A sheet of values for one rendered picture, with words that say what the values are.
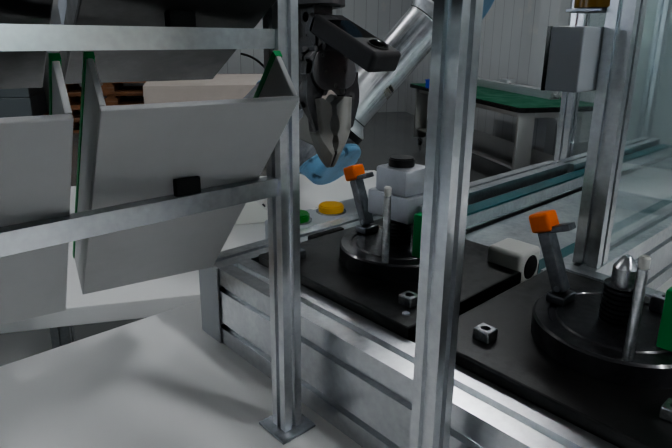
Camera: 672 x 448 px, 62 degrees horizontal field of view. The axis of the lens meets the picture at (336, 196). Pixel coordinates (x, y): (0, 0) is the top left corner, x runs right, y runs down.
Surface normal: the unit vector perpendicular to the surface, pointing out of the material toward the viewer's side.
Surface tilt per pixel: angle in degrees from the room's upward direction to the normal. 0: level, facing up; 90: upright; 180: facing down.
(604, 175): 90
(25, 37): 90
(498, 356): 0
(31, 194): 135
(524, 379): 0
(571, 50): 90
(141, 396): 0
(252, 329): 90
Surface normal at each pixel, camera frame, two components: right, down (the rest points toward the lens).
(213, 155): 0.37, 0.85
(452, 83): -0.74, 0.18
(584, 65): 0.67, 0.21
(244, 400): 0.01, -0.96
